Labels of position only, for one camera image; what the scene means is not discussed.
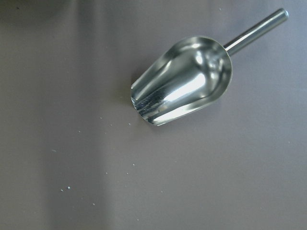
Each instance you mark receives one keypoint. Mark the shiny metal scoop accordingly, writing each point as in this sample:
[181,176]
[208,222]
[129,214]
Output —
[192,74]

